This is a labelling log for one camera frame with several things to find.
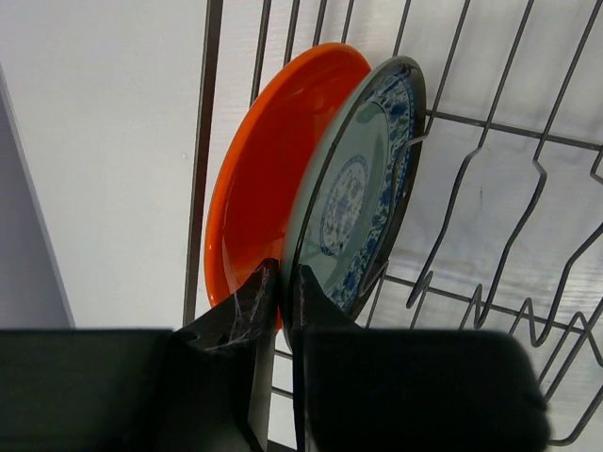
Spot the blue green patterned plate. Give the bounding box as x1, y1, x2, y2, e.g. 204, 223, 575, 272
281, 56, 426, 334

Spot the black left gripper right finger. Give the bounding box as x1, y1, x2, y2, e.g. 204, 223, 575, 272
289, 265, 549, 451

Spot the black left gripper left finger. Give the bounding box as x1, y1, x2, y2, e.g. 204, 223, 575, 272
1, 258, 278, 451

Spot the grey wire dish rack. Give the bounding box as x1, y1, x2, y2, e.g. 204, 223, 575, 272
200, 1, 602, 451

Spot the orange plate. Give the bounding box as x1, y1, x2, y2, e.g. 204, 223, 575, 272
204, 42, 370, 307

